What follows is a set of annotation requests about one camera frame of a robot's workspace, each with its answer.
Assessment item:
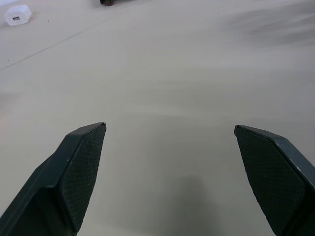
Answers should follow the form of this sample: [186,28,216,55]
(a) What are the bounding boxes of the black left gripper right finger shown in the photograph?
[233,124,315,236]

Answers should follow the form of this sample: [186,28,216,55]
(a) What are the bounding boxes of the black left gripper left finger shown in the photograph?
[0,122,107,236]

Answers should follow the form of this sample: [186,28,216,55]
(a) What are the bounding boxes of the dark object at table edge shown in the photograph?
[99,0,138,6]

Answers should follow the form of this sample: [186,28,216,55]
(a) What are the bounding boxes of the white USB charger plug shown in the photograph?
[3,3,32,26]

